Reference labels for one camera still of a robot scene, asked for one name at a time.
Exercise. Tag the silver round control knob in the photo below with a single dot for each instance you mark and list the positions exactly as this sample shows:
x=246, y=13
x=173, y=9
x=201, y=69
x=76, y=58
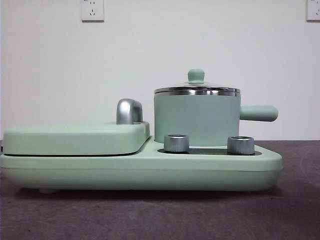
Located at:
x=240, y=145
x=176, y=143

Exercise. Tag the glass lid with green knob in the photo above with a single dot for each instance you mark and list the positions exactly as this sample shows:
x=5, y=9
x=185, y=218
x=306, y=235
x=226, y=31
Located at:
x=196, y=75

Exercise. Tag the black glossy control panel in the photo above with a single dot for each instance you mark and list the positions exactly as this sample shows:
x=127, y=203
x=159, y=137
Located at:
x=207, y=151

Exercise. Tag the mint green hinged griddle cover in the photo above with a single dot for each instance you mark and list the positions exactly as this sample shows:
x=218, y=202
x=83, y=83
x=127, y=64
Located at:
x=75, y=137

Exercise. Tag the white wall socket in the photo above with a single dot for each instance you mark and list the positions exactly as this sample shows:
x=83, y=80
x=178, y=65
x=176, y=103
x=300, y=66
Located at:
x=313, y=10
x=92, y=11

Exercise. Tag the mint green breakfast machine base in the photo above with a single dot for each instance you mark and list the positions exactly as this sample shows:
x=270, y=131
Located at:
x=75, y=172

